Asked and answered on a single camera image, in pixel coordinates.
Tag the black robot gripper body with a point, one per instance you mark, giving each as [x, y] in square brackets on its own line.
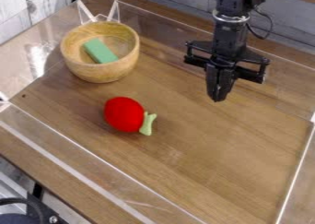
[229, 52]

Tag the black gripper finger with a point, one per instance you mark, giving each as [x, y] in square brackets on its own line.
[213, 75]
[230, 78]

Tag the brown wooden bowl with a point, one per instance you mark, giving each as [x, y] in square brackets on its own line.
[122, 40]

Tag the green rectangular block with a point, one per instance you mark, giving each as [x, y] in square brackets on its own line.
[99, 52]

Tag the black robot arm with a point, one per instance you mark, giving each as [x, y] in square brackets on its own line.
[234, 11]

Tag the red plush tomato toy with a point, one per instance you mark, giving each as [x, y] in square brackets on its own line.
[126, 115]

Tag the clear acrylic tray barrier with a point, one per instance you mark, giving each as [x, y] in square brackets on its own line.
[229, 162]

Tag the black clamp under table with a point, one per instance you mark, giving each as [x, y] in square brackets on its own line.
[38, 210]

